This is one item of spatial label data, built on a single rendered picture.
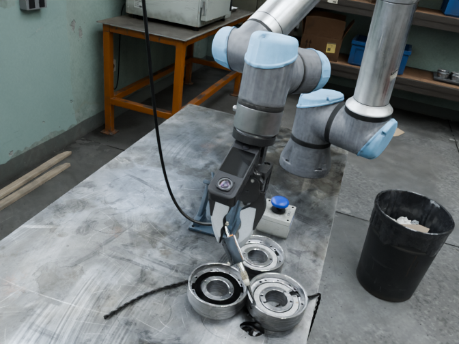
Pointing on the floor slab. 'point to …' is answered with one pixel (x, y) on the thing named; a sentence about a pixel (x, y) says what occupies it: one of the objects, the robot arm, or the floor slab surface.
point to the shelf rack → (434, 89)
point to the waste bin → (401, 244)
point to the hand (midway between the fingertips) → (228, 240)
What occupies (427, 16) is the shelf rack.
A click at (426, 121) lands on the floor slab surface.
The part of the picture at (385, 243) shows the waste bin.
